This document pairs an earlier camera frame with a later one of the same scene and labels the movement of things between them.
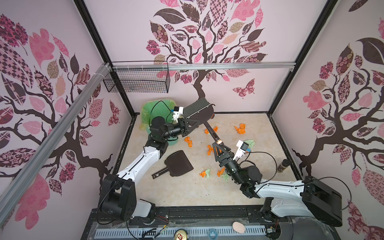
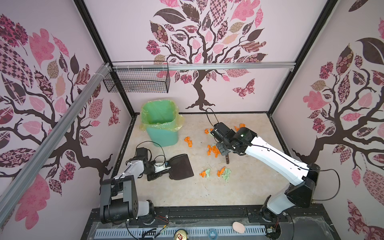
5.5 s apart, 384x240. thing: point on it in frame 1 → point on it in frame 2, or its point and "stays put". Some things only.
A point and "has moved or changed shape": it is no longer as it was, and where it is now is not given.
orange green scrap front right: [221, 173] stays put
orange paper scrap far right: [242, 129] stays put
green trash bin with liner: [152, 109] stays put
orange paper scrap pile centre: [210, 149] stays put
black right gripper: [227, 158] → [222, 151]
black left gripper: [184, 129] → [154, 175]
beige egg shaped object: [238, 227] stays put
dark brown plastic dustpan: [178, 164] has moved or changed shape
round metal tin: [180, 234] stays put
